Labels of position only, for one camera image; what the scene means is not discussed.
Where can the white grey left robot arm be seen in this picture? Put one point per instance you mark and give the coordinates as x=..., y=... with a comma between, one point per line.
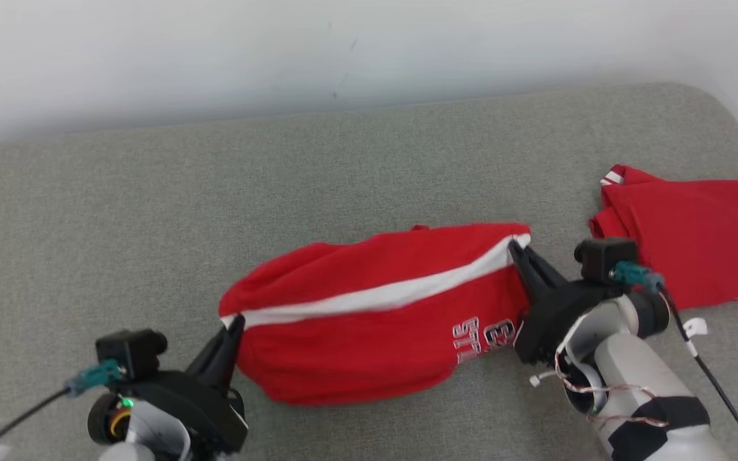
x=138, y=429

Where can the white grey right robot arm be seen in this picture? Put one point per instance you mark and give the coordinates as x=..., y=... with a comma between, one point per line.
x=638, y=384

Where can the red Bulls basketball jersey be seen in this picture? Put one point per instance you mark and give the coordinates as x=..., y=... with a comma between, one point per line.
x=696, y=237

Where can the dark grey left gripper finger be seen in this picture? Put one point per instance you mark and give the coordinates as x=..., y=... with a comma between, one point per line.
x=236, y=355
x=212, y=362

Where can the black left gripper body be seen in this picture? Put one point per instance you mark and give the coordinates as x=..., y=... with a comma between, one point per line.
x=183, y=406

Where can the grey fabric sofa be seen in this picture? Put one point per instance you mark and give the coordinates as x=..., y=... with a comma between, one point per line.
x=151, y=211

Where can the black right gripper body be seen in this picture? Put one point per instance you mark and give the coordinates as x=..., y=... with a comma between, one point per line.
x=561, y=314

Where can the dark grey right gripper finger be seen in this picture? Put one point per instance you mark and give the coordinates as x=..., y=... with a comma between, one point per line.
x=526, y=282
x=539, y=269

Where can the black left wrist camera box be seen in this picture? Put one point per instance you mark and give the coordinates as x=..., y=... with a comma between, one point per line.
x=129, y=352

